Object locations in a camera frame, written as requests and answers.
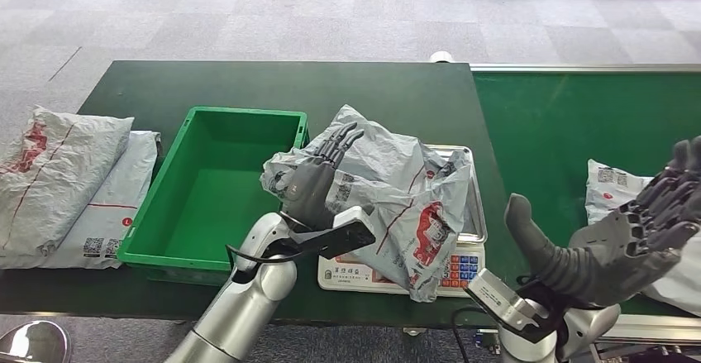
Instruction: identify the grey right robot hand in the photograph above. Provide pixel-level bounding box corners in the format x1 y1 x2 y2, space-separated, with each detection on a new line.
503 136 701 309

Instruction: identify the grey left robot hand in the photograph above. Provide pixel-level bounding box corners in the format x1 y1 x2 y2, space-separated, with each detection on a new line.
282 122 367 232

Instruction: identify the white parcel black-white pattern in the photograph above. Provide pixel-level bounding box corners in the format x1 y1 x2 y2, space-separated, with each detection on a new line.
584 159 701 318

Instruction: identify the grey red-logo parcel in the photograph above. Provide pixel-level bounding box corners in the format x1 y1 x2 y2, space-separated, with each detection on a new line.
260 103 473 303

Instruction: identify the green conveyor belt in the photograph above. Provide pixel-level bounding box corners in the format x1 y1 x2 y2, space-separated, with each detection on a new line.
473 71 701 317

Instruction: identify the flat white QR-code parcel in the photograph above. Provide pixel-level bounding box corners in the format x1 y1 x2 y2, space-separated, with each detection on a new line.
41 130 161 270

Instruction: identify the large grey red-print parcel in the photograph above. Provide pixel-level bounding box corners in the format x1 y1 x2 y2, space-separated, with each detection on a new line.
0 104 136 257

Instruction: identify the white electronic scale body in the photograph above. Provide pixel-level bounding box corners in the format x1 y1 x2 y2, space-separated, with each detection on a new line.
317 240 486 299

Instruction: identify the green plastic crate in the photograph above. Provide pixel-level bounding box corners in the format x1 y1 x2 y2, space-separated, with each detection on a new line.
117 106 311 288

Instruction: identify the shiny chrome dome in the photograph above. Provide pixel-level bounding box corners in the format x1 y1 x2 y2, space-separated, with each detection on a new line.
0 321 72 363

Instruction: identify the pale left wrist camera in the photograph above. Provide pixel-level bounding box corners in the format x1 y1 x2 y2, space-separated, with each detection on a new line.
298 206 378 261

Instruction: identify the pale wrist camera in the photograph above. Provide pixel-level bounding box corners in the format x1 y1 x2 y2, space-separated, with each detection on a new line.
298 206 378 261
464 268 549 345

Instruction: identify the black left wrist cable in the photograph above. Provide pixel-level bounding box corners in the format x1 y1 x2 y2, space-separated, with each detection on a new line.
225 242 308 265

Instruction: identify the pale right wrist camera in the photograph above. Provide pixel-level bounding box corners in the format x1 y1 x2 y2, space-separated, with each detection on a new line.
464 268 549 345

